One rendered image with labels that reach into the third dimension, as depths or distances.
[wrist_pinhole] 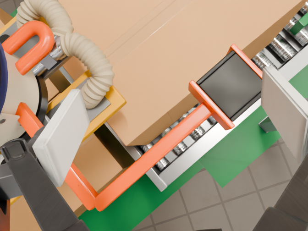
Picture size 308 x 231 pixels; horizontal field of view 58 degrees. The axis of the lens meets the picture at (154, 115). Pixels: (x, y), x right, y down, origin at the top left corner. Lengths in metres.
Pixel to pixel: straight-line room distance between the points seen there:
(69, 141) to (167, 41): 0.54
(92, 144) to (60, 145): 0.94
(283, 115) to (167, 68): 0.51
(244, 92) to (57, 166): 0.29
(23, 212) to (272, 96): 1.14
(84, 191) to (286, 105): 0.32
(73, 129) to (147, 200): 1.46
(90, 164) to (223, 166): 0.80
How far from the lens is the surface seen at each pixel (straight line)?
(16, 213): 1.26
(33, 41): 0.62
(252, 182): 1.65
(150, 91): 0.66
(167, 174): 1.01
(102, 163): 1.10
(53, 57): 0.53
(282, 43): 1.17
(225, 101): 0.39
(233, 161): 1.62
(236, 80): 0.40
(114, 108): 0.53
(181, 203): 1.63
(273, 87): 0.19
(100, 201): 0.42
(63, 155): 0.17
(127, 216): 1.68
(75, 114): 0.20
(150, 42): 0.69
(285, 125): 0.17
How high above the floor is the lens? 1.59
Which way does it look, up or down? 82 degrees down
